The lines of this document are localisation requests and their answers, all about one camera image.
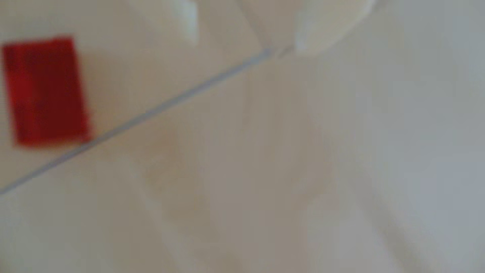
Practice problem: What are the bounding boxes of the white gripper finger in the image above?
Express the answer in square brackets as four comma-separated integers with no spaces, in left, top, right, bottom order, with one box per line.
[129,0,200,47]
[293,0,379,54]

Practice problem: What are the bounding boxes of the red block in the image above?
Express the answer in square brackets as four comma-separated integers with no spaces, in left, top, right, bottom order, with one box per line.
[2,36,92,147]

